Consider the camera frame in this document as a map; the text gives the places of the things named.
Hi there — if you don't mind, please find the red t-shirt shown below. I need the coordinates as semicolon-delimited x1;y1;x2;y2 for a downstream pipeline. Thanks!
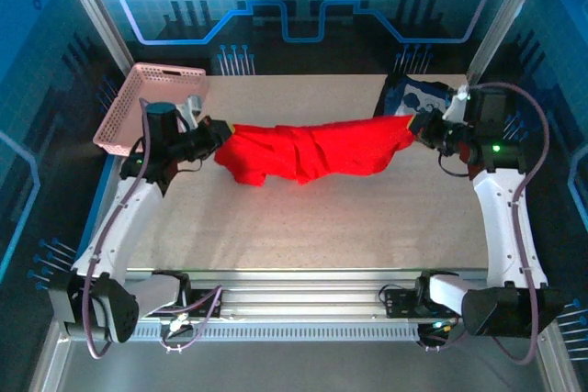
214;115;417;186

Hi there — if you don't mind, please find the navy printed folded t-shirt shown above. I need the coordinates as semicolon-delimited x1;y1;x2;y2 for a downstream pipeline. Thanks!
374;73;460;120

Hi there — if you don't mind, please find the pink perforated plastic basket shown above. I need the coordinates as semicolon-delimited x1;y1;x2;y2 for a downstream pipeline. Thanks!
93;62;208;158

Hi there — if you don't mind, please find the grey metal tray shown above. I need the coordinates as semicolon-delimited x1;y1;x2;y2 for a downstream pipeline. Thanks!
59;341;552;392

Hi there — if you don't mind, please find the aluminium side rail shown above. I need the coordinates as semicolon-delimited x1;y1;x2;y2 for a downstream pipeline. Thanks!
77;155;123;269

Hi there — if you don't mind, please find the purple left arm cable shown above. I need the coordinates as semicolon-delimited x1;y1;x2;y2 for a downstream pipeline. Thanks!
82;97;225;360

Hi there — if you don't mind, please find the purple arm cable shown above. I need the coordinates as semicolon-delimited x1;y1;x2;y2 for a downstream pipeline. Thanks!
82;97;225;360
420;82;552;365

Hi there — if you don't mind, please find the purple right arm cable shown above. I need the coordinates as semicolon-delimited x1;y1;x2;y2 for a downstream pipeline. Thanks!
420;82;552;365

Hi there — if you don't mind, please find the aluminium frame post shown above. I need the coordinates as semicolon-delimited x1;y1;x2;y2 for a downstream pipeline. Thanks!
464;0;555;82
52;0;135;77

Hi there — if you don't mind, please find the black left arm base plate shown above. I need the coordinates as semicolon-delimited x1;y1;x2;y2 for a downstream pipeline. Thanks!
183;288;224;319

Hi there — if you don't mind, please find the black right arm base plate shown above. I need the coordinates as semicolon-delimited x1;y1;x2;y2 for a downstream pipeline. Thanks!
383;284;431;319

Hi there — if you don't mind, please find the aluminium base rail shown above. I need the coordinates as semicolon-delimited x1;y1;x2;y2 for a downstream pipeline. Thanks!
123;267;491;319

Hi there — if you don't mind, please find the grey slotted cable duct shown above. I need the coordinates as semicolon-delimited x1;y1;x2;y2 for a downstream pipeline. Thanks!
130;321;422;342

